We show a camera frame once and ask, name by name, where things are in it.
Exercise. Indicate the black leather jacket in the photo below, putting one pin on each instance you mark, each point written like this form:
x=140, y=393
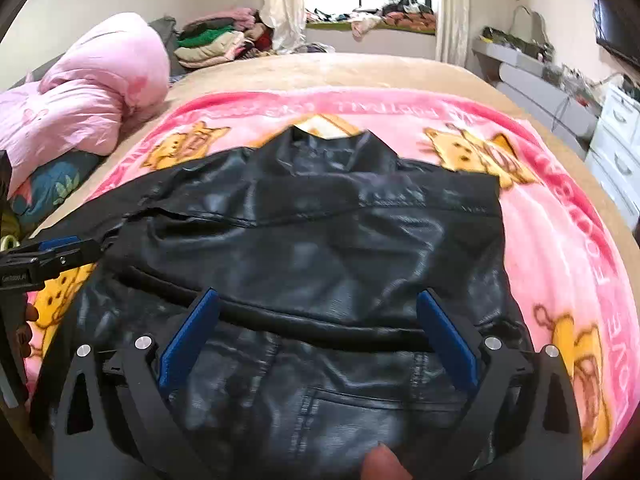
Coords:
x=320, y=240

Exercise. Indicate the white drawer chest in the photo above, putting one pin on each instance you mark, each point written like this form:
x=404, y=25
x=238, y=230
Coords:
x=617, y=150

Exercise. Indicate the pink printed blanket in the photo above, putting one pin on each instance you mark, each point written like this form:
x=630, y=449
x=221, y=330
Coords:
x=550, y=240

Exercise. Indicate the grey dressing table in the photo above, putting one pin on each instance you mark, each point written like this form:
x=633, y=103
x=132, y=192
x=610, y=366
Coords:
x=540, y=90

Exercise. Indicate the cream curtain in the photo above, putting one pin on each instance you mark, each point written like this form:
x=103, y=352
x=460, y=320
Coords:
x=282, y=5
x=452, y=10

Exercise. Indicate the pile of folded clothes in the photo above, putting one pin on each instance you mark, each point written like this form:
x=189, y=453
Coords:
x=210, y=42

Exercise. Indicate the dressing table mirror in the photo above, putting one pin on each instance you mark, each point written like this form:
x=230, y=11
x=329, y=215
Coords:
x=530, y=25

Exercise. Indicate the pink duvet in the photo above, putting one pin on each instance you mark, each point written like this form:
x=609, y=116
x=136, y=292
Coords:
x=90, y=90

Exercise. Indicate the person's right hand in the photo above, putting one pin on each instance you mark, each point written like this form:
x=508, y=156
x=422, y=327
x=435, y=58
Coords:
x=382, y=464

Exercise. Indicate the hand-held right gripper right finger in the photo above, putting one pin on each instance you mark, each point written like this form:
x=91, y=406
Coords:
x=447, y=340

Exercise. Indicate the heap of clothes on windowsill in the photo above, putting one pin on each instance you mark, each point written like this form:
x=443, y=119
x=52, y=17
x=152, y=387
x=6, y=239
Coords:
x=390, y=17

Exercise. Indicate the clutter of toiletries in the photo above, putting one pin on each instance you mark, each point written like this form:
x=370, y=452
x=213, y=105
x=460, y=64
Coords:
x=510, y=42

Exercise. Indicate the bed with beige sheet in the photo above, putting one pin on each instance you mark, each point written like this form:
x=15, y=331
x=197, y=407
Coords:
x=350, y=72

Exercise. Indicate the person's left hand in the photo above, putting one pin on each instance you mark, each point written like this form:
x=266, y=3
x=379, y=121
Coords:
x=29, y=332

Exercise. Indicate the wall mounted television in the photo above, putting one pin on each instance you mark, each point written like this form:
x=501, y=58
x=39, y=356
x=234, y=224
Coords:
x=620, y=25

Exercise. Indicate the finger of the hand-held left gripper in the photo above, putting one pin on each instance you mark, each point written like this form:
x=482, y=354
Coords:
x=60, y=243
x=65, y=260

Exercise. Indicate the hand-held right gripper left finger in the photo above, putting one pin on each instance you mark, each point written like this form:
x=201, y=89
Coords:
x=190, y=340

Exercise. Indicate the dark floral pillow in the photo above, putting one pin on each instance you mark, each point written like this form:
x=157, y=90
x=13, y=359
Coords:
x=50, y=185

